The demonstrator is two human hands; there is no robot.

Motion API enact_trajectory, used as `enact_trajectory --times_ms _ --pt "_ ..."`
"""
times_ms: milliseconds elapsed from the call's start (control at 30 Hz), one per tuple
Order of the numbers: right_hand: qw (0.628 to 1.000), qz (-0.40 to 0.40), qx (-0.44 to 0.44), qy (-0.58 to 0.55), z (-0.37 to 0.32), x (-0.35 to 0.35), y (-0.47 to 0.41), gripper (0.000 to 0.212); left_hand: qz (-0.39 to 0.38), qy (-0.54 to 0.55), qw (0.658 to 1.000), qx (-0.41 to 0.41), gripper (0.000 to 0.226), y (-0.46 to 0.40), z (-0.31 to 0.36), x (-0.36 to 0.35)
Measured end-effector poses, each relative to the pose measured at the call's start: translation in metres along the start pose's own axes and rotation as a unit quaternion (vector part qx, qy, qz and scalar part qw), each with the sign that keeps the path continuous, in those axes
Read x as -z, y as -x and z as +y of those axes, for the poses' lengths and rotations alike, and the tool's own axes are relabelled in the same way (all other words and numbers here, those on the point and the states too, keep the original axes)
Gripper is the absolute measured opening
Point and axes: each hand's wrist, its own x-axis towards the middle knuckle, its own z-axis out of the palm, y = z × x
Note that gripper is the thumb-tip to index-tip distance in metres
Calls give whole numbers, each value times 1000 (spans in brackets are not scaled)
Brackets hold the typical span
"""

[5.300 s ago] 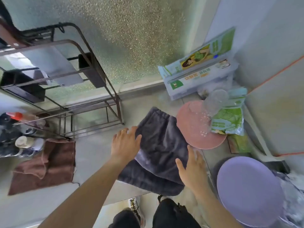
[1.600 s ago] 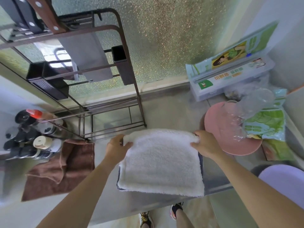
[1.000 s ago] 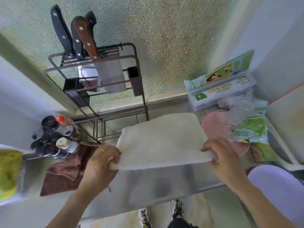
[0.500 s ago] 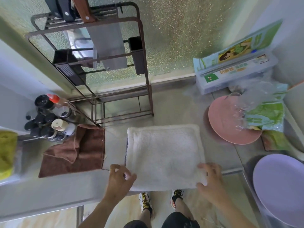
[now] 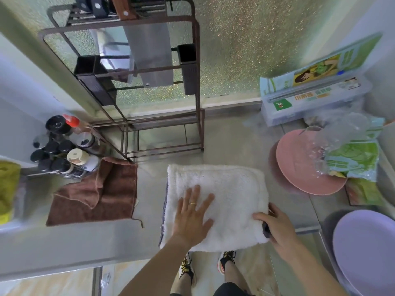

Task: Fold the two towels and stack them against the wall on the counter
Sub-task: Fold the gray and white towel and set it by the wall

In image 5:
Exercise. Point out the person's left hand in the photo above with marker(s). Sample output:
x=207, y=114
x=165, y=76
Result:
x=191, y=221

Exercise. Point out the person's right hand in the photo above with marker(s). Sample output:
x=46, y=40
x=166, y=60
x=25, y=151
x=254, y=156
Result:
x=280, y=231

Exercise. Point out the grey white fluffy towel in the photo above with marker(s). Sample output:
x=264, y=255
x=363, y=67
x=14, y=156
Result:
x=228, y=188

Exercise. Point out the brown cloth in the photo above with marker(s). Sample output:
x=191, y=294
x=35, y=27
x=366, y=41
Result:
x=117, y=194

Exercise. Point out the person's right forearm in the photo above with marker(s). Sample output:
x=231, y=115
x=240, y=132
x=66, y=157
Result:
x=308, y=274

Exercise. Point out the person's left forearm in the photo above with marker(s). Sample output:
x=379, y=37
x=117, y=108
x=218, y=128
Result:
x=157, y=271

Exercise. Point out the person's left shoe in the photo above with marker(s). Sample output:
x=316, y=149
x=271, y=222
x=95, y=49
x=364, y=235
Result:
x=186, y=268

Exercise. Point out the person's shoe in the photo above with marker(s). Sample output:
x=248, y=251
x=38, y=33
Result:
x=225, y=262
x=186, y=268

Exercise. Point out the person's right shoe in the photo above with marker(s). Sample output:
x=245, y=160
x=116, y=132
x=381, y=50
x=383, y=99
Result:
x=225, y=262

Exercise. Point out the person's right leg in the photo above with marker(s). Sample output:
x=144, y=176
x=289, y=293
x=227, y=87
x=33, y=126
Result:
x=236, y=275

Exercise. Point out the person's leg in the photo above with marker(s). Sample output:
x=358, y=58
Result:
x=236, y=275
x=182, y=288

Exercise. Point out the person's left leg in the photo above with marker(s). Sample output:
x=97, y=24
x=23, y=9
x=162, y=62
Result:
x=182, y=288

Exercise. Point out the pink plate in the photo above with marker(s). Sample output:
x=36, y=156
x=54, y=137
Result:
x=296, y=163

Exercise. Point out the black shorts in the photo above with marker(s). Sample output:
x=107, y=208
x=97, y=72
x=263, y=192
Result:
x=231, y=289

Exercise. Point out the purple plate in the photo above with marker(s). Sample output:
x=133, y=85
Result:
x=367, y=252

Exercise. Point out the brown metal kitchen rack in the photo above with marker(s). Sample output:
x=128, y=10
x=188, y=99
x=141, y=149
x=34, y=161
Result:
x=202, y=132

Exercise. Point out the green mat with brown border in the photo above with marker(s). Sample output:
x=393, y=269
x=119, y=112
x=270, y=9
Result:
x=364, y=194

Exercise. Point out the green printed plastic bag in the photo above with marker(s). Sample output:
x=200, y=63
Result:
x=355, y=157

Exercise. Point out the clear plastic cup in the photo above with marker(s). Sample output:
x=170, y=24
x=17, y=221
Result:
x=339, y=132

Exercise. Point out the clear cling film cutter box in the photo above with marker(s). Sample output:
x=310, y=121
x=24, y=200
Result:
x=308, y=104

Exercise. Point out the cream lid jar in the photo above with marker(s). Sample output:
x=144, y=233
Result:
x=77, y=155

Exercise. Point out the narrow black utensil holder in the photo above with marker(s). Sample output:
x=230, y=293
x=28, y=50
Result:
x=189, y=77

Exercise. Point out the red cap bottle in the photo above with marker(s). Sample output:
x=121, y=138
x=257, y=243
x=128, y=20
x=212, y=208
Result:
x=71, y=120

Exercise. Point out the cluster of black-lid spice jars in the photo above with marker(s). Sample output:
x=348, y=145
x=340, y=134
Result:
x=51, y=147

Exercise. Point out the wide black utensil holder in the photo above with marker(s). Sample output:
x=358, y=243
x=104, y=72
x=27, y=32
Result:
x=98, y=89

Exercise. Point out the yellow green cloth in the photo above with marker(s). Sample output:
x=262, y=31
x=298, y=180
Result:
x=9, y=188

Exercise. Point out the frosted glass window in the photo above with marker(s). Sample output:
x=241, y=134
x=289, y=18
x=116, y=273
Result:
x=247, y=43

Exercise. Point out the grey metal cabinet post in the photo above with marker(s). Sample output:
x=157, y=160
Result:
x=97, y=283

